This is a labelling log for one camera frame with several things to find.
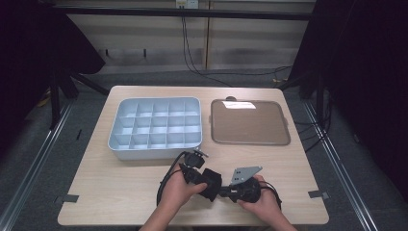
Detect black horizontal bar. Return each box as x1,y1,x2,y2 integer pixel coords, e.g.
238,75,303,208
52,7,314,22

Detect white wall socket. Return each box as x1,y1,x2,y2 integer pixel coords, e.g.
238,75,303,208
175,0,200,10

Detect brown tray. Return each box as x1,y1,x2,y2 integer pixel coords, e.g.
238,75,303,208
210,98,292,146

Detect grey tape piece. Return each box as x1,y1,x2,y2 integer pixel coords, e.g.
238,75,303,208
307,190,330,200
55,193,80,204

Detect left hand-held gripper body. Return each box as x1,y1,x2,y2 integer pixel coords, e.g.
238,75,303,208
178,148,210,181

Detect black curtain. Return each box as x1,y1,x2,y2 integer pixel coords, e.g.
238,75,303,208
0,0,107,155
288,0,408,200

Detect black sock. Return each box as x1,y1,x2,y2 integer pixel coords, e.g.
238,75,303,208
200,167,223,203

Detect black wall cable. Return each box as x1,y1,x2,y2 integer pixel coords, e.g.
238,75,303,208
181,8,293,89

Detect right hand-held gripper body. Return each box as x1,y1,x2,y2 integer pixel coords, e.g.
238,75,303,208
228,166,264,204

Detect black floor cables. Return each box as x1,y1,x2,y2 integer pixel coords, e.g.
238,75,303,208
294,90,333,153

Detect left hand-held gripper cable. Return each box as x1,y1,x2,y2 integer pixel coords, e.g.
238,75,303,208
156,151,188,207

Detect person's left hand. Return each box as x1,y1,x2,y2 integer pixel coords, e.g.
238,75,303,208
159,171,209,214

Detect pale divided storage box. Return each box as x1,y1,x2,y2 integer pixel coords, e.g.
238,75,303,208
107,96,203,161

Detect right hand-held gripper cable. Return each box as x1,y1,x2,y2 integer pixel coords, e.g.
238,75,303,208
259,181,283,210

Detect hand-held gripper cable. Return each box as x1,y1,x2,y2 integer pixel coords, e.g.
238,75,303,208
156,151,188,207
259,181,283,210

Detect person's right hand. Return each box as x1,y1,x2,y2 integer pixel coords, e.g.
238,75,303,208
237,174,282,221

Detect metal floor rail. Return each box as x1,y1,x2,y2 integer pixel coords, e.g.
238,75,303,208
0,102,73,231
302,101,379,231

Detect black metal stand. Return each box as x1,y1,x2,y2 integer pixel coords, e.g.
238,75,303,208
47,64,110,131
278,70,325,119

